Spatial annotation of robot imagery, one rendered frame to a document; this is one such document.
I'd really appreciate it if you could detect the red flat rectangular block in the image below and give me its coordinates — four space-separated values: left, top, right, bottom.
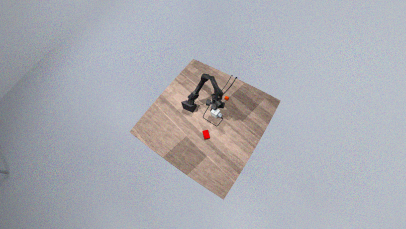
203 130 210 139

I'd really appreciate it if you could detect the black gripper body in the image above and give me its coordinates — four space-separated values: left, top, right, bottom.
206 100 225 109

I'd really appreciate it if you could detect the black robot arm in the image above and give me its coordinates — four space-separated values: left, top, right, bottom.
187 73 223 110

